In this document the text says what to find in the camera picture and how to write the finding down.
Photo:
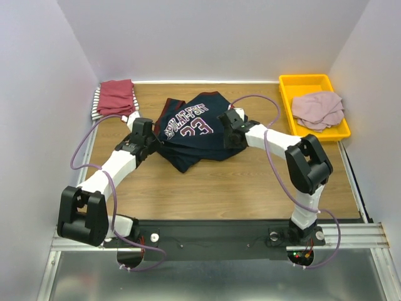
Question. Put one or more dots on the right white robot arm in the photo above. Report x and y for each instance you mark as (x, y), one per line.
(309, 167)

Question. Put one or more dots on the folded red tank top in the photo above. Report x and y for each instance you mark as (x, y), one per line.
(117, 85)

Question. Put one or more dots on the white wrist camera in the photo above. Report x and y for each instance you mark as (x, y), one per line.
(241, 113)
(130, 118)

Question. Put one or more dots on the navy basketball jersey 23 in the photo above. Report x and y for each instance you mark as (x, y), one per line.
(191, 131)

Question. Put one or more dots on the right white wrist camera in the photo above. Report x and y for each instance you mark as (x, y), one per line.
(241, 113)

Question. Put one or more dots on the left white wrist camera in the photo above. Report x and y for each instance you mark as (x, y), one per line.
(130, 118)

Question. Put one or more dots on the folded striped tank top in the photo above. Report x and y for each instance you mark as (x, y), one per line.
(94, 106)

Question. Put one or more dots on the yellow plastic tray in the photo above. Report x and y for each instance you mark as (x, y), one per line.
(291, 86)

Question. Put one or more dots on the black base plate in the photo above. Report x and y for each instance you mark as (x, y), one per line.
(202, 240)

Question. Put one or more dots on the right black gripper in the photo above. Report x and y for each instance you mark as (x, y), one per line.
(229, 138)

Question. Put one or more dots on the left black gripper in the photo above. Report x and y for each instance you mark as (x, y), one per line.
(156, 141)

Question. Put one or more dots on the pink crumpled tank top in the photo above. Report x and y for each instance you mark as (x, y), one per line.
(318, 111)

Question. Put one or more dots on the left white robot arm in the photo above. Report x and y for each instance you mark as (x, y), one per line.
(88, 212)

